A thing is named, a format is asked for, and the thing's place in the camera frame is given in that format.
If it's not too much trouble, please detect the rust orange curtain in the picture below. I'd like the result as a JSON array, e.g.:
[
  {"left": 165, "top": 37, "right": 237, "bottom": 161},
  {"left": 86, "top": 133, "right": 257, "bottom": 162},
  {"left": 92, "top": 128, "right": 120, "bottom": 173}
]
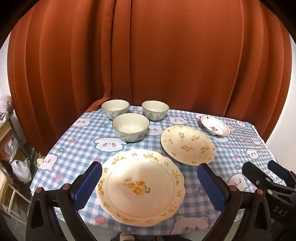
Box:
[{"left": 7, "top": 0, "right": 291, "bottom": 163}]

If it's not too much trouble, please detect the wooden shelf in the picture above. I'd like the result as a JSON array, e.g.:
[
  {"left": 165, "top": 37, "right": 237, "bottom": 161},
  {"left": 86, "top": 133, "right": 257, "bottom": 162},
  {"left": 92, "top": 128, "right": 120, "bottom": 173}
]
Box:
[{"left": 0, "top": 116, "right": 31, "bottom": 217}]

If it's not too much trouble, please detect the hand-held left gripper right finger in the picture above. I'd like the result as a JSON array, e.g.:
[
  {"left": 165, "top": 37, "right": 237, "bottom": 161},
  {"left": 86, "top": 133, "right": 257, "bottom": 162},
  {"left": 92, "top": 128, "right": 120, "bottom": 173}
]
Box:
[{"left": 197, "top": 163, "right": 272, "bottom": 241}]

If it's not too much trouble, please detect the pink grey fabric bundle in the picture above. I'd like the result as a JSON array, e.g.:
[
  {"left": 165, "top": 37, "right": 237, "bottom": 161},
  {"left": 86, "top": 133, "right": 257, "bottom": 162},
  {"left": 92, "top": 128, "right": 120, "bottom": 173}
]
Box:
[{"left": 0, "top": 95, "right": 15, "bottom": 122}]

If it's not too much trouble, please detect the round plate with yellow flowers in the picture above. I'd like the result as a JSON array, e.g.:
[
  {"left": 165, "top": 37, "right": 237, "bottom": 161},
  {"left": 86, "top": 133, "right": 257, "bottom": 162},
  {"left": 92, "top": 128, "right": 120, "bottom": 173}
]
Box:
[{"left": 160, "top": 125, "right": 216, "bottom": 166}]

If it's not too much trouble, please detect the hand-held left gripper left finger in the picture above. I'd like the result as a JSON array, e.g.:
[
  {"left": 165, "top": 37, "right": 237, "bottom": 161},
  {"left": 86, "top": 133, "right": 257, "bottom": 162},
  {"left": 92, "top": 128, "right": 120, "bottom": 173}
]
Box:
[{"left": 25, "top": 161, "right": 102, "bottom": 241}]

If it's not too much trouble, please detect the blue checked bear tablecloth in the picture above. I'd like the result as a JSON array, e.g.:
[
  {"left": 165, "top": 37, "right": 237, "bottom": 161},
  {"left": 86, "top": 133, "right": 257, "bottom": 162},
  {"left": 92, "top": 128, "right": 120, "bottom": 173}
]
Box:
[{"left": 30, "top": 105, "right": 281, "bottom": 232}]

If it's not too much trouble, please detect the scalloped plate with yellow flowers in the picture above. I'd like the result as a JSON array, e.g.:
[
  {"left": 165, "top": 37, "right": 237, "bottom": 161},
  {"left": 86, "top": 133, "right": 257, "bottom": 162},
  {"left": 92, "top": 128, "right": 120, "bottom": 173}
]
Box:
[{"left": 95, "top": 149, "right": 186, "bottom": 227}]

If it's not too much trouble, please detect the small plate with red pattern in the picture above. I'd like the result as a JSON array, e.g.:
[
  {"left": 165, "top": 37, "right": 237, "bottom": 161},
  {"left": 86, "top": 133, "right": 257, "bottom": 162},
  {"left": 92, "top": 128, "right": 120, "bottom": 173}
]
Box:
[{"left": 200, "top": 115, "right": 231, "bottom": 136}]

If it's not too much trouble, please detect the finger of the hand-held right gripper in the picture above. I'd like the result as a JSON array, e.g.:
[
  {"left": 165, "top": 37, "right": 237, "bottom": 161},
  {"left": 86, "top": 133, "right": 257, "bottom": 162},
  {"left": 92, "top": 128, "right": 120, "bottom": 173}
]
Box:
[
  {"left": 268, "top": 160, "right": 296, "bottom": 186},
  {"left": 242, "top": 161, "right": 287, "bottom": 197}
]

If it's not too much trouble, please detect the white bowl with blue flowers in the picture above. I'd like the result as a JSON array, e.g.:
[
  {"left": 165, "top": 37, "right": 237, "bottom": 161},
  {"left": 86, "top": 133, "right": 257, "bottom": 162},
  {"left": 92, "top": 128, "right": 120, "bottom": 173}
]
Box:
[
  {"left": 112, "top": 114, "right": 150, "bottom": 142},
  {"left": 101, "top": 99, "right": 130, "bottom": 120},
  {"left": 142, "top": 100, "right": 170, "bottom": 121}
]

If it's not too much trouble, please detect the white plastic bag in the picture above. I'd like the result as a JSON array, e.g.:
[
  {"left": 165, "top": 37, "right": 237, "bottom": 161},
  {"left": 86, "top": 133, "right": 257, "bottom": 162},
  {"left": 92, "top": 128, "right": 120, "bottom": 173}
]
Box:
[
  {"left": 5, "top": 136, "right": 20, "bottom": 160},
  {"left": 11, "top": 159, "right": 32, "bottom": 183}
]

